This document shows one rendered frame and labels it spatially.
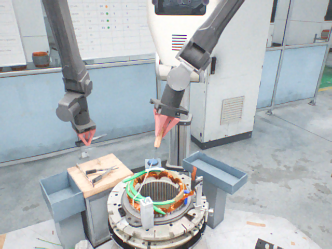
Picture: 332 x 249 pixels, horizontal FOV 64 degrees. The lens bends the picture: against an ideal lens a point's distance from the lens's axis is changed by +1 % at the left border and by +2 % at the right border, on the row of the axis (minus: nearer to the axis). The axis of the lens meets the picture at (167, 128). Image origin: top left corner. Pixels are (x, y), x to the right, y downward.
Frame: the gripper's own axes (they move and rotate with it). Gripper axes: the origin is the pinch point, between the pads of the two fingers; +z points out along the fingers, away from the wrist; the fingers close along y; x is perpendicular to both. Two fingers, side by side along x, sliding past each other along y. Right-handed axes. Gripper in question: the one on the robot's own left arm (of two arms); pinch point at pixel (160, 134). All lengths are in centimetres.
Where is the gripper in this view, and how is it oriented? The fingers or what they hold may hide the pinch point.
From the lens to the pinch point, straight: 76.9
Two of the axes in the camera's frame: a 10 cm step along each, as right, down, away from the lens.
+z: -3.1, 9.2, 2.4
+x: -3.5, -3.4, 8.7
